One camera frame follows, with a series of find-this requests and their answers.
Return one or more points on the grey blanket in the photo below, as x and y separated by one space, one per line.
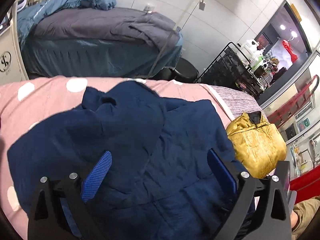
87 25

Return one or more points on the white machine with screen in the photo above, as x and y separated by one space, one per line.
10 62

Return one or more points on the red mannequin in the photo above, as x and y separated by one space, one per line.
290 51

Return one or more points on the gold shiny jacket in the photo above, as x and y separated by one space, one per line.
257 145

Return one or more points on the grey heathered bedsheet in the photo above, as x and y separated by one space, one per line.
240 102

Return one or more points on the teal covered massage bed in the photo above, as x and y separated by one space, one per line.
87 57

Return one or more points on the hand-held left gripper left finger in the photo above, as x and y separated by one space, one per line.
97 177

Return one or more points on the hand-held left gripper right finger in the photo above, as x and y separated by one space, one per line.
222 172

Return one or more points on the red metal railing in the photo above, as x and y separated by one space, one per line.
295 102

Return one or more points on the dark shop window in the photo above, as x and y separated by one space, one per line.
277 30

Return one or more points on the navy blue jacket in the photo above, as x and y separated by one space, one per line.
150 130

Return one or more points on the red counter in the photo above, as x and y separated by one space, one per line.
307 182

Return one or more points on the black round stool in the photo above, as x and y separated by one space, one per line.
186 71

